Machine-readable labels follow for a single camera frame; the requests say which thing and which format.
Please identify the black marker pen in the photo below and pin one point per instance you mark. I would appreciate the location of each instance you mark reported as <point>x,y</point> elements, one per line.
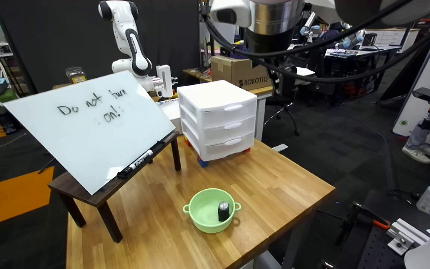
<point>131,167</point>

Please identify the blue block foot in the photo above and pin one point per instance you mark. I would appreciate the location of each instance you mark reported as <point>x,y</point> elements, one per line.
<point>201,163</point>

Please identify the white whiteboard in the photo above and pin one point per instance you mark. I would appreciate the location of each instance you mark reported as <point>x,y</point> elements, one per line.
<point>94,128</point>

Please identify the white bottom drawer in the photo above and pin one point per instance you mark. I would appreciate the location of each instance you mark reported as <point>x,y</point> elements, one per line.
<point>209,151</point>

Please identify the white drawer chest frame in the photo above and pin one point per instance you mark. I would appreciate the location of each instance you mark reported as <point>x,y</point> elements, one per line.
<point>215,89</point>

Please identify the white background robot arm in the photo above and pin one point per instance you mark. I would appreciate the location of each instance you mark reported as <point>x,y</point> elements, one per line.
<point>122,15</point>

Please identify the brown cardboard box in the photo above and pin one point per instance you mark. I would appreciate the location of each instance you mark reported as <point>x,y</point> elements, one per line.
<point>239,71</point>

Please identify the white middle drawer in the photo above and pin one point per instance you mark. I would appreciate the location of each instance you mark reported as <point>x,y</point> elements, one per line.
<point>218,133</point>

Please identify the white cardboard box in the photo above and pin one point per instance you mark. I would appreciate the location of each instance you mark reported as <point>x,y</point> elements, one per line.
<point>170,109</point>

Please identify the green plastic bowl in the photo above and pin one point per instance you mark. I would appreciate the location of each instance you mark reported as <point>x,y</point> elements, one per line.
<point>203,209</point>

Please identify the dark wooden stand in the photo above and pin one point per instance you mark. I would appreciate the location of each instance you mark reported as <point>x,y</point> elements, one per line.
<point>70,190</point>

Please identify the white drawer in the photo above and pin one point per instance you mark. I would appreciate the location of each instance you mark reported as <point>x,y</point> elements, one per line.
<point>218,133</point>
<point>213,112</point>
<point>209,151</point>

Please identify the orange handled clamp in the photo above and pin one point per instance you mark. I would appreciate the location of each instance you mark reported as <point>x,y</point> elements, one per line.
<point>361,212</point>

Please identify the small black cylinder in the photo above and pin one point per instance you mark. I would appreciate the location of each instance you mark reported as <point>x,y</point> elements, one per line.
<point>222,210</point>

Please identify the white top drawer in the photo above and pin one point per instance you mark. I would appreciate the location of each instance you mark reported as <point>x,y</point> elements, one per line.
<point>213,112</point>

